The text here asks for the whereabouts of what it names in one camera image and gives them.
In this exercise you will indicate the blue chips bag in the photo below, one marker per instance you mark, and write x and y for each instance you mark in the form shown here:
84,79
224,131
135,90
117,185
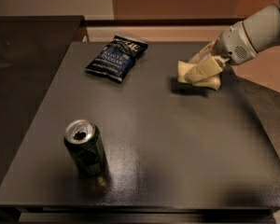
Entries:
117,58

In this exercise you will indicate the yellow sponge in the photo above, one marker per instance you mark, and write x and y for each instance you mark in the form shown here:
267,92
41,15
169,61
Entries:
211,82

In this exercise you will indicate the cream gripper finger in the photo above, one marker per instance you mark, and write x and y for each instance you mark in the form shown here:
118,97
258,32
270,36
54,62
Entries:
206,51
207,67

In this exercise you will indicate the dark green soda can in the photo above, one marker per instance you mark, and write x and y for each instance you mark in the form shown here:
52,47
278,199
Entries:
83,140

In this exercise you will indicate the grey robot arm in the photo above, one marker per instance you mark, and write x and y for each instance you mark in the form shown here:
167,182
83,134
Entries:
262,29

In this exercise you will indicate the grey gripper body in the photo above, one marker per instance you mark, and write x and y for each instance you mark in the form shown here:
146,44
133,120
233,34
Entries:
232,44

